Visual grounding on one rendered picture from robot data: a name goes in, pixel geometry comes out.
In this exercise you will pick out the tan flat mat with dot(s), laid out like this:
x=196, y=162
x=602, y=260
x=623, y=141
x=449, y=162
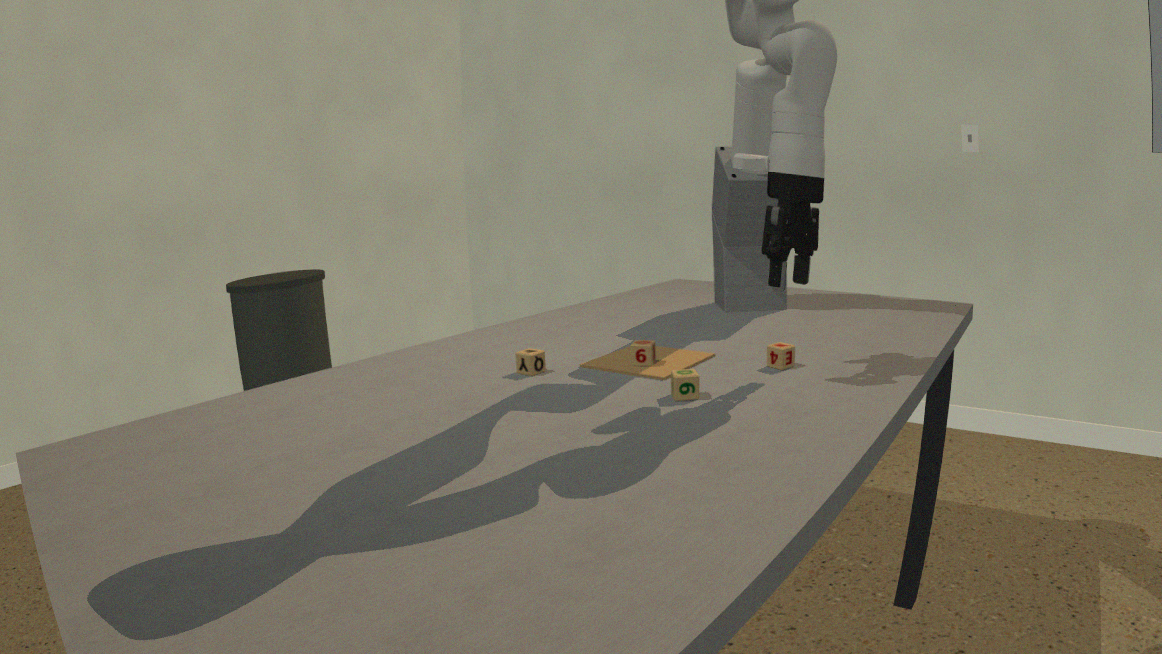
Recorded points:
x=667, y=359

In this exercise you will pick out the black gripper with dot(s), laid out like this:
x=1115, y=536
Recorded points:
x=791, y=191

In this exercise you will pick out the tan wooden letter block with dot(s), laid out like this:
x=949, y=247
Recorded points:
x=643, y=352
x=780, y=356
x=530, y=362
x=685, y=384

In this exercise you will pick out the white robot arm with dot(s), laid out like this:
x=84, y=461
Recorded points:
x=797, y=116

